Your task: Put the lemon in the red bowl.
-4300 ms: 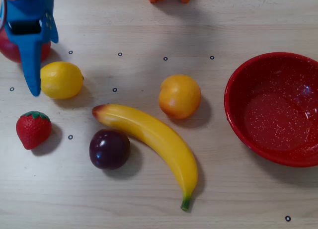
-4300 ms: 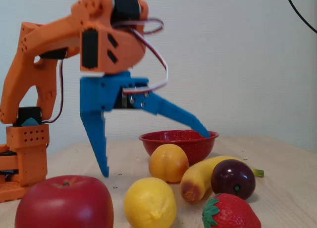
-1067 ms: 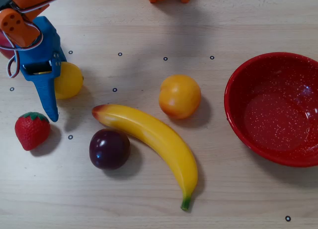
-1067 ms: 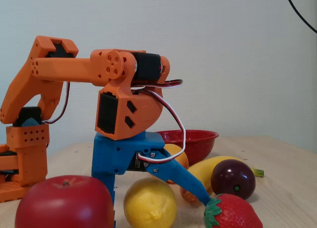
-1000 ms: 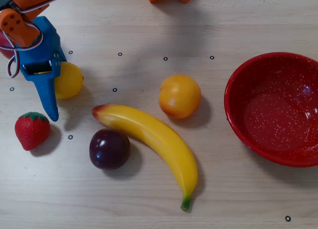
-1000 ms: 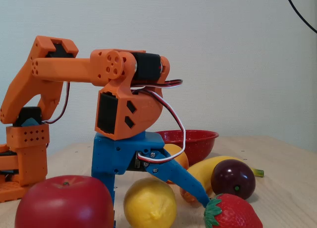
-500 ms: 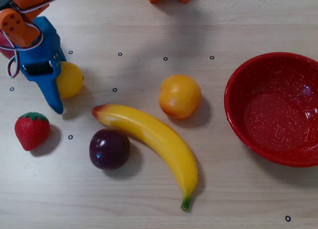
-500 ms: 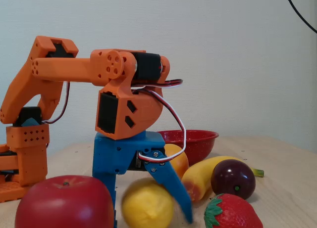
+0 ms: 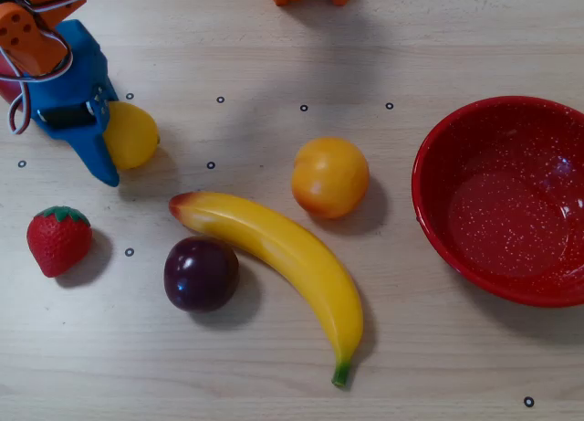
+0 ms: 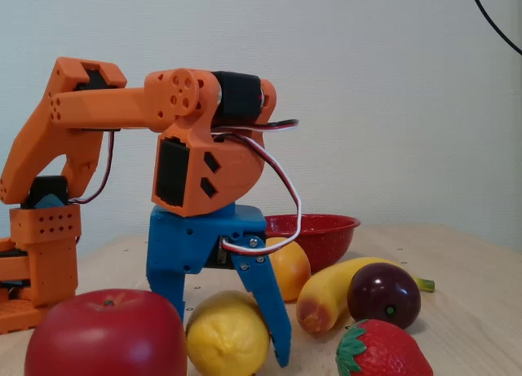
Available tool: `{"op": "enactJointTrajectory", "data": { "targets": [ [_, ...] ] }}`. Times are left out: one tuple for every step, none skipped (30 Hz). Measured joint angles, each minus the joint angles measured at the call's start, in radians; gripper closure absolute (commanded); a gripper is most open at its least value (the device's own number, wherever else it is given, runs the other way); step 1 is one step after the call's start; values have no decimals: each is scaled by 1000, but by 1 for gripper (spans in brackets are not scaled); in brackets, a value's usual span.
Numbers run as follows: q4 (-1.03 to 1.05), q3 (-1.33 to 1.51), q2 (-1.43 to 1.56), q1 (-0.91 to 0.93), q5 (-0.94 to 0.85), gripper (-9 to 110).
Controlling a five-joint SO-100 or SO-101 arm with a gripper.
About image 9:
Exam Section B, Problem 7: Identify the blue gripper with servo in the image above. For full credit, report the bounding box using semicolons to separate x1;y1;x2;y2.
26;19;120;188

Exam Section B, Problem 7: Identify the yellow plastic lemon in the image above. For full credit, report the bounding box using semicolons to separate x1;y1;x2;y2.
102;100;162;171

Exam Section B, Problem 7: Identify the red speckled enamel bowl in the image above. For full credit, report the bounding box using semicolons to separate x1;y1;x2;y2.
411;95;584;309

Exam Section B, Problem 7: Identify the red plastic strawberry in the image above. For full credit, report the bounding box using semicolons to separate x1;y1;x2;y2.
26;205;94;279

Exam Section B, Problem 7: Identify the red plastic apple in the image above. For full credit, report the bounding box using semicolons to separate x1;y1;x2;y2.
0;50;25;106

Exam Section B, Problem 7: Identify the dark purple plastic plum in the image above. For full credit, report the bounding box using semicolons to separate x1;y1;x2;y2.
162;236;240;314

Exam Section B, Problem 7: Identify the yellow plastic banana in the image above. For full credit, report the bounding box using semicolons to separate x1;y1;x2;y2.
168;191;365;388

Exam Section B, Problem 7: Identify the orange plastic peach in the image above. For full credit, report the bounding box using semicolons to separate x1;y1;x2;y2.
291;136;370;220

